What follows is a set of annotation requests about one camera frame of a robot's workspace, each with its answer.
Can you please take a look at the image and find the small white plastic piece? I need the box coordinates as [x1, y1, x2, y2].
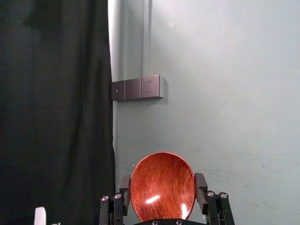
[34, 206, 47, 225]

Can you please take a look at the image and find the grey metal wall bracket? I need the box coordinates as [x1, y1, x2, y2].
[111, 75, 168, 102]

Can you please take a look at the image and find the red-brown wooden spoon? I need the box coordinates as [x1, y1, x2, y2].
[128, 151, 196, 223]

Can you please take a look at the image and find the black cloth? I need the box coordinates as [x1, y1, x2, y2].
[0, 0, 117, 225]

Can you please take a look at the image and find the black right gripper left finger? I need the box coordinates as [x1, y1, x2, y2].
[99, 174, 131, 225]

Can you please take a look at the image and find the pale grey wall channel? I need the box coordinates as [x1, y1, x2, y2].
[109, 0, 152, 150]

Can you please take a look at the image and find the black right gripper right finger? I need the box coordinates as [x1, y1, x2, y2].
[194, 172, 236, 225]

